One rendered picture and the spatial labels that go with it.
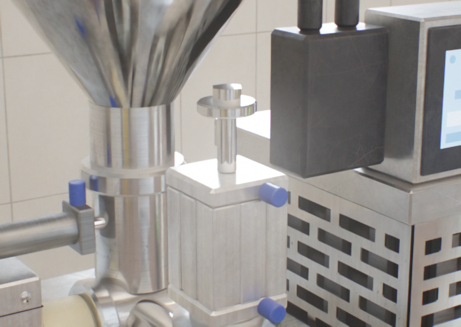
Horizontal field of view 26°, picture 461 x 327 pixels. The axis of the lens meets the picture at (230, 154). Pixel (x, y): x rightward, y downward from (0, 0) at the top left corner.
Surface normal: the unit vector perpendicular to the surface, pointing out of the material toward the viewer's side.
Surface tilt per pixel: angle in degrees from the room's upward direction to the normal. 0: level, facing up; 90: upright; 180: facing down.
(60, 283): 0
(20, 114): 90
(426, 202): 90
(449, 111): 90
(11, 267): 0
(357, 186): 90
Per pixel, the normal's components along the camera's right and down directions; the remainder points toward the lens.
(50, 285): 0.00, -0.96
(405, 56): -0.84, 0.14
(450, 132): 0.54, 0.22
